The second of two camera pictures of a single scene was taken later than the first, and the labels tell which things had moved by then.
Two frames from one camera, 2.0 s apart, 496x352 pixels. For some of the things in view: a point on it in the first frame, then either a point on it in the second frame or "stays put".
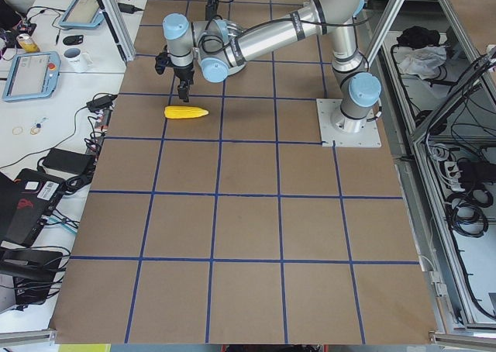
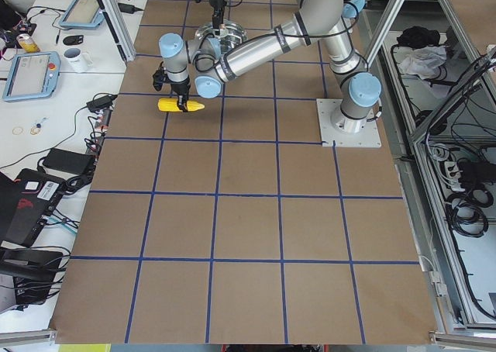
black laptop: x=25 y=203 stays put
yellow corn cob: x=177 y=112 to x=170 y=105
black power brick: x=68 y=162 stays put
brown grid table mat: x=221 y=220 stays put
